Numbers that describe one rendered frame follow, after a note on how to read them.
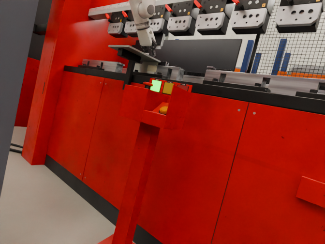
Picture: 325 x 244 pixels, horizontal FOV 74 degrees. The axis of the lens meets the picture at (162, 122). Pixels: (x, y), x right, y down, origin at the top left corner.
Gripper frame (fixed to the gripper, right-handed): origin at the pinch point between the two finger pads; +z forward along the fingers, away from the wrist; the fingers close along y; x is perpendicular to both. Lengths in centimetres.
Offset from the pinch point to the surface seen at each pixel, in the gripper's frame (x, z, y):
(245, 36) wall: -427, 125, 120
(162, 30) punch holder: -11.8, -10.3, -3.3
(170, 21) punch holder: -12.6, -14.9, -10.8
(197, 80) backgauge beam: -16.3, 24.1, -21.0
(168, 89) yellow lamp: 35, 1, -43
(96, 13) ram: -21, -24, 74
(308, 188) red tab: 38, 26, -96
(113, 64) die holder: 4.2, 7.5, 36.2
